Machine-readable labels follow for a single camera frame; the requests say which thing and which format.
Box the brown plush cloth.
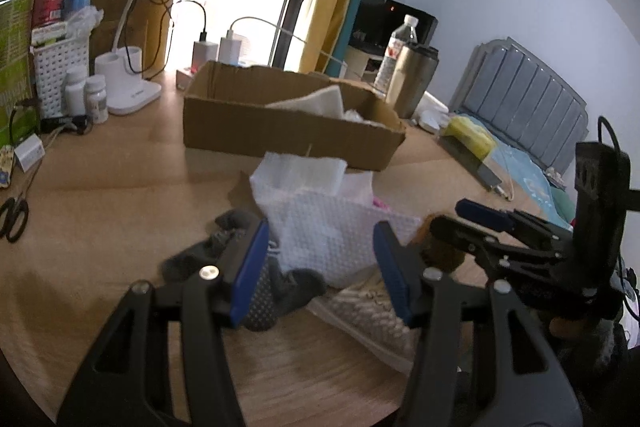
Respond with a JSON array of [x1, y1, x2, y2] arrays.
[[417, 217, 468, 275]]

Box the green printed bag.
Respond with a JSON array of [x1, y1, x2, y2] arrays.
[[0, 0, 45, 148]]

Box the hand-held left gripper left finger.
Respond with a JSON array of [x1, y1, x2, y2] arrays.
[[57, 219, 271, 427]]

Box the small white box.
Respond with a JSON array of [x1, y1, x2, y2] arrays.
[[15, 134, 46, 170]]

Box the white plastic basket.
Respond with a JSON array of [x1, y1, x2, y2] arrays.
[[32, 34, 91, 120]]

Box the long charger cable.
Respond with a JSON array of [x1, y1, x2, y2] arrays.
[[229, 17, 348, 80]]

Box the white cabinet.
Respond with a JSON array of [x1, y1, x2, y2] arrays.
[[345, 44, 386, 82]]

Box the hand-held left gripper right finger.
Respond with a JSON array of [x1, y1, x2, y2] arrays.
[[372, 221, 583, 427]]

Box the person's right forearm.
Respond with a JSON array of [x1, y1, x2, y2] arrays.
[[547, 317, 640, 413]]

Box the light blue bedsheet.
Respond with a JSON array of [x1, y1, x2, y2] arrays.
[[492, 142, 576, 228]]

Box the dark screen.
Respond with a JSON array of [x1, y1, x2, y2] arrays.
[[352, 0, 388, 48]]

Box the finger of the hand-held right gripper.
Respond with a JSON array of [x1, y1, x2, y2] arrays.
[[455, 198, 574, 248], [429, 214, 567, 295]]

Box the white dotted cloth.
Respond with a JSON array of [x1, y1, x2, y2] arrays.
[[250, 179, 423, 289]]

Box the white green box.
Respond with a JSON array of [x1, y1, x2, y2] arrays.
[[31, 22, 68, 48]]

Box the steel tumbler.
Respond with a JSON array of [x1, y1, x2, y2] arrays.
[[385, 42, 441, 120]]

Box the crumpled white plastic bag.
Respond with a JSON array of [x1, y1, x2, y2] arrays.
[[67, 6, 105, 38]]

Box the clear water bottle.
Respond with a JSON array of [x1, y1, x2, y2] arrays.
[[374, 14, 420, 90]]

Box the bubble wrap bundle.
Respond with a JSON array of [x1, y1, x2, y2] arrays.
[[306, 279, 426, 375]]

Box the cardboard box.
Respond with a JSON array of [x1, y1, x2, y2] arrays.
[[182, 60, 408, 172]]

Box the black television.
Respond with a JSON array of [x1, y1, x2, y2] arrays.
[[385, 0, 440, 48]]

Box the white usb cable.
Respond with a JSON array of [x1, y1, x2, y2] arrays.
[[492, 154, 521, 204]]

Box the brown paper bag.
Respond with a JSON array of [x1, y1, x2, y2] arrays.
[[90, 0, 173, 78]]

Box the white desk lamp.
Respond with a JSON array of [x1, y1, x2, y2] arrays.
[[94, 0, 253, 116]]

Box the red can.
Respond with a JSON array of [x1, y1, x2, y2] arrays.
[[32, 0, 68, 28]]

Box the black scissors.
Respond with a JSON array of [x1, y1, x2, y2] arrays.
[[0, 147, 46, 244]]

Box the grey dotted-sole sock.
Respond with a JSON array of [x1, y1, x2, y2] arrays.
[[160, 227, 328, 333]]

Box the black looped cable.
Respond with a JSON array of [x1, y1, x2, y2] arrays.
[[125, 0, 173, 78]]

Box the grey bed headboard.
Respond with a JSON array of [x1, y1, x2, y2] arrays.
[[447, 37, 590, 175]]

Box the black charger cable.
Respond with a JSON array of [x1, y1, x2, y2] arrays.
[[170, 0, 208, 42]]

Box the white charger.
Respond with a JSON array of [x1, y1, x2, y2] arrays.
[[219, 29, 246, 65], [194, 41, 218, 70]]

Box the white pill bottle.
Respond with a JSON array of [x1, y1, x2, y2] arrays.
[[64, 66, 88, 116], [84, 75, 109, 124]]

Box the yellow tissue pack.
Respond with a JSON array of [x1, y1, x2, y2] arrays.
[[440, 114, 501, 162]]

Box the black flat device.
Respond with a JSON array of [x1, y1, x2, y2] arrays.
[[437, 134, 506, 192]]

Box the white towel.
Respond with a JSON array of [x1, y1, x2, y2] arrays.
[[265, 86, 346, 120]]

